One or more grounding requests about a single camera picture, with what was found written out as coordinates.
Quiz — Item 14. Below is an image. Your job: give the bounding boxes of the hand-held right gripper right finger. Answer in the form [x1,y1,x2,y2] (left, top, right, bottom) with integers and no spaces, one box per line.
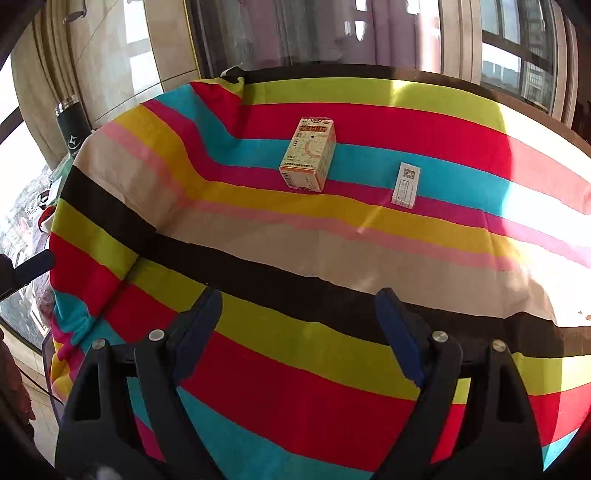
[374,287,544,480]

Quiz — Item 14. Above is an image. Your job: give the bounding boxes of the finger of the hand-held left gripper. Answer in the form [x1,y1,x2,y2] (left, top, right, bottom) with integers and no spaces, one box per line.
[0,249,57,302]

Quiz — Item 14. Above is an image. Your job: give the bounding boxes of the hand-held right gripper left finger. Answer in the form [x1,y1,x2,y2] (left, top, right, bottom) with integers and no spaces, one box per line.
[54,287,225,480]

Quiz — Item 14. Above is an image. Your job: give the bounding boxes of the white medicine box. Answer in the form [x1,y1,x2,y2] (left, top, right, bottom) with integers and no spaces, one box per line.
[391,162,421,210]

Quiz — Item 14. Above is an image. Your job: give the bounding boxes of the yellow green medicine box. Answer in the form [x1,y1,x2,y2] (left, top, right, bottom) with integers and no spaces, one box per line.
[279,117,337,191]

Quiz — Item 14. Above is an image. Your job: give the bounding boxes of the striped colourful tablecloth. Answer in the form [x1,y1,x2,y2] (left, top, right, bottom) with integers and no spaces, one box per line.
[41,65,591,480]

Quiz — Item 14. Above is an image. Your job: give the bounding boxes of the reddish brown garment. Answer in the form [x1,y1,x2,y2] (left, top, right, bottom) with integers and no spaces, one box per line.
[0,327,37,445]

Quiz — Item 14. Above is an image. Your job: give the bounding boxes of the black insulated tumbler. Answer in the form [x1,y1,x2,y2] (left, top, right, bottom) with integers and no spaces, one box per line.
[55,94,92,156]

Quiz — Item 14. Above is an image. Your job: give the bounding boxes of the mauve curtain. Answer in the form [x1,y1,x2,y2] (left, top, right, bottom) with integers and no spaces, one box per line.
[369,0,445,68]

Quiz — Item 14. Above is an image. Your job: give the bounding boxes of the window frame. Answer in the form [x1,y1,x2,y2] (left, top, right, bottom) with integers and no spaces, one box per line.
[438,0,581,117]

